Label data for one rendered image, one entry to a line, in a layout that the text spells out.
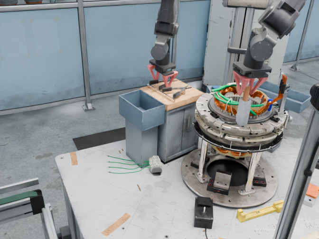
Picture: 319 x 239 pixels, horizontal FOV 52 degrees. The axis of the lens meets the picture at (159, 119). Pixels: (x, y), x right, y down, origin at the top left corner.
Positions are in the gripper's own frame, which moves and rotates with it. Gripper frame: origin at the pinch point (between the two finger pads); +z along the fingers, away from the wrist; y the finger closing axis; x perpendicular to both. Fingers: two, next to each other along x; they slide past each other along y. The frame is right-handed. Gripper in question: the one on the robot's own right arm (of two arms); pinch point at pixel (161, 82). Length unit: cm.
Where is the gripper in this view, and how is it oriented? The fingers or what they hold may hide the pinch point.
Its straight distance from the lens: 138.2
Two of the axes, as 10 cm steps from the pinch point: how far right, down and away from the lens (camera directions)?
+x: 8.0, -3.2, 5.1
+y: 6.0, 4.6, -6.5
